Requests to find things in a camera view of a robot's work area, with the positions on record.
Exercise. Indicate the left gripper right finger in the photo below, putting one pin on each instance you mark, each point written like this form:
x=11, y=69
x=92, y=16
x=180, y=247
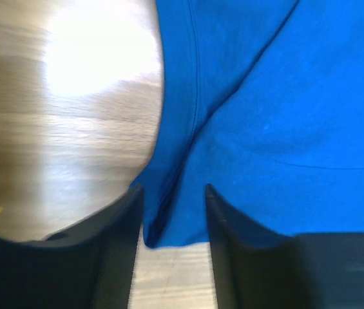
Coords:
x=254, y=267

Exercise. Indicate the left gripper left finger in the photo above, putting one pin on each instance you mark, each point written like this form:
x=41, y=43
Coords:
x=86, y=265

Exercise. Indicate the dark blue t-shirt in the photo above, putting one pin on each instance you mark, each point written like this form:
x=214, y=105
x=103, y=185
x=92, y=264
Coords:
x=264, y=100

